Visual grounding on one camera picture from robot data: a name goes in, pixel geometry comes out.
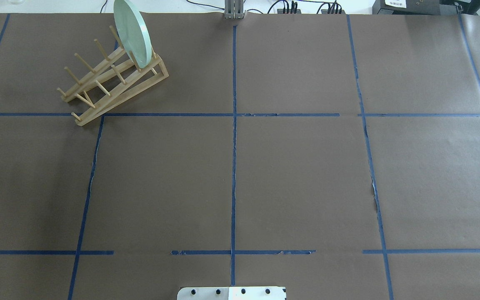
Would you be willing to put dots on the aluminium frame post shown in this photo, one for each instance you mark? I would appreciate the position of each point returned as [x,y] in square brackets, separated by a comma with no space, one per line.
[234,9]

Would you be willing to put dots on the black orange connector box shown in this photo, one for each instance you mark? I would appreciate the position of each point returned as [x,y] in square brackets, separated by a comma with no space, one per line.
[330,8]
[289,7]

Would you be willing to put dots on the light green plate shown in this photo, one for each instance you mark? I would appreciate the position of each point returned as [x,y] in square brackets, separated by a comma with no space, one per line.
[133,32]

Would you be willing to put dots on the wooden plate rack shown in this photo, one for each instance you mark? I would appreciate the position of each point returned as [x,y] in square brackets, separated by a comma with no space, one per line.
[115,80]

